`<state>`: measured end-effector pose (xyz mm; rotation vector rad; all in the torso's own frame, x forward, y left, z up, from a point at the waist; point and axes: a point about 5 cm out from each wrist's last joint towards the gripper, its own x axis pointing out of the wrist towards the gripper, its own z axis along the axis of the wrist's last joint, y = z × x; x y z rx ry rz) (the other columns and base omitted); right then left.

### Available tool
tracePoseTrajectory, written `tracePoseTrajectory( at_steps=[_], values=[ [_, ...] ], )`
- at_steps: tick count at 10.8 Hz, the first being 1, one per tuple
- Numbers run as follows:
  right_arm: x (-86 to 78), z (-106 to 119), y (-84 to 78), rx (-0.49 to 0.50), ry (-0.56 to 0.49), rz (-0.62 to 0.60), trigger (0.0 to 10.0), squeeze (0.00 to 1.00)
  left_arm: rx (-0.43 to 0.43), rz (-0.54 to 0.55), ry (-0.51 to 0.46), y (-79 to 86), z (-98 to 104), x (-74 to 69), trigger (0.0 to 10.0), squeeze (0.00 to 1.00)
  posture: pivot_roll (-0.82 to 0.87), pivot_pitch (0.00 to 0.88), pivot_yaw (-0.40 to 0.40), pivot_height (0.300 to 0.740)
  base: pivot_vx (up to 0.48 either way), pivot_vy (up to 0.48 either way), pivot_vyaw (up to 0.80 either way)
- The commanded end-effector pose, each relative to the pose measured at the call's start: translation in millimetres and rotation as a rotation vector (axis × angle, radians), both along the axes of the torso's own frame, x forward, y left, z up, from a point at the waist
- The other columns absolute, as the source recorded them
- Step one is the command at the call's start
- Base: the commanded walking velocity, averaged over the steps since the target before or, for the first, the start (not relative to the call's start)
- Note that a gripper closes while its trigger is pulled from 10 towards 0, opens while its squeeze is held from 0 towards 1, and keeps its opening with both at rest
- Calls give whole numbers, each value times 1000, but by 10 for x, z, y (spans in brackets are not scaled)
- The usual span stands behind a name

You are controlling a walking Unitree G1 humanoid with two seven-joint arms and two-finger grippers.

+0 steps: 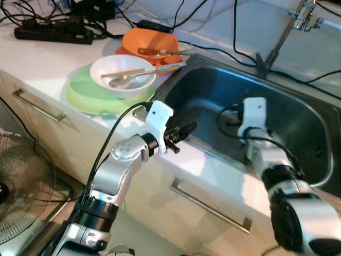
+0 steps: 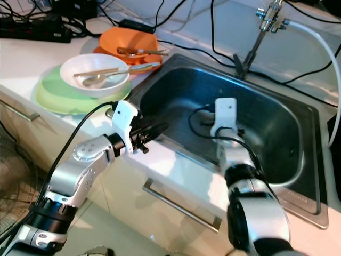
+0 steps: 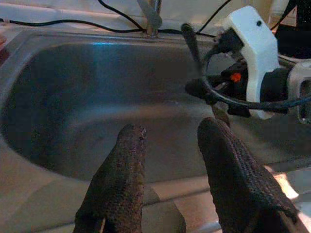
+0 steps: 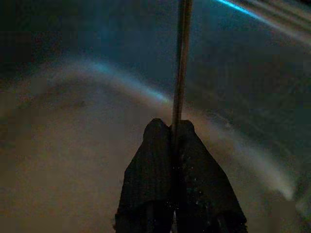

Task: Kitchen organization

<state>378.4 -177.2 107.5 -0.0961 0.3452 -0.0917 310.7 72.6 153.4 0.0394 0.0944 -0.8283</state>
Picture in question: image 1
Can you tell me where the white bowl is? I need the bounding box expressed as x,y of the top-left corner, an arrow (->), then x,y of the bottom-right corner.
90,54 -> 157,100

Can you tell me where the stainless steel kitchen sink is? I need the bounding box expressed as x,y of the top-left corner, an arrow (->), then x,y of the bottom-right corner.
133,53 -> 341,199

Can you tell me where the orange plate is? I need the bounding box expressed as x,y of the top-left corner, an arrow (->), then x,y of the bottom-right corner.
116,46 -> 185,73

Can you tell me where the metal spoon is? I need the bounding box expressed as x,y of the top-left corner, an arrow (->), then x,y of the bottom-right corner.
108,72 -> 152,89

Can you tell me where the light green plate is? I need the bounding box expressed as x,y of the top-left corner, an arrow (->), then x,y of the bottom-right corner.
65,64 -> 156,116

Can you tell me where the orange bowl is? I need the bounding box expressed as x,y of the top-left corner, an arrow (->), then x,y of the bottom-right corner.
121,28 -> 181,66

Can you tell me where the black power adapter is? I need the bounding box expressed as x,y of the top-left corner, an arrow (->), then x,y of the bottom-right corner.
137,20 -> 174,33

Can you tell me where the metal sink faucet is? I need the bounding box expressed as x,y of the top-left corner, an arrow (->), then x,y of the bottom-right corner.
256,0 -> 324,78

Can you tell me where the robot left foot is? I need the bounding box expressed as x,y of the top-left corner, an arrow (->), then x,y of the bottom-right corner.
107,244 -> 134,256

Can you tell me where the black charger box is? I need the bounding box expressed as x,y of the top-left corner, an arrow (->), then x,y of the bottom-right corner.
72,0 -> 116,20

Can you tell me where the black power strip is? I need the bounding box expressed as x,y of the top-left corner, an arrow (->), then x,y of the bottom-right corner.
13,24 -> 94,45

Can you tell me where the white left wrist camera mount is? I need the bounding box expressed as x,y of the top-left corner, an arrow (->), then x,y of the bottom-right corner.
144,100 -> 175,155

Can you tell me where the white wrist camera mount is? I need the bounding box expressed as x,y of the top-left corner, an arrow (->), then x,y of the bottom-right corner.
238,98 -> 267,138
144,100 -> 175,155

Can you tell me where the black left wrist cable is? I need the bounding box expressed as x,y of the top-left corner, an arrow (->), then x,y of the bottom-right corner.
79,101 -> 155,215

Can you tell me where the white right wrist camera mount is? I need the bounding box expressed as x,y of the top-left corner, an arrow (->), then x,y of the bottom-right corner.
238,98 -> 267,138

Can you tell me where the silver bar cabinet handle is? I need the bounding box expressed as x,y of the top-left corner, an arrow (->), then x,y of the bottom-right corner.
170,179 -> 252,234
12,89 -> 68,122

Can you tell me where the brown handled spoon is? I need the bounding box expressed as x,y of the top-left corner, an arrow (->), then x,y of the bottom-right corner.
137,47 -> 191,57

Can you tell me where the white water hose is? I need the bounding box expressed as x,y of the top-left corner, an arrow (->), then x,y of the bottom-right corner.
317,16 -> 341,30

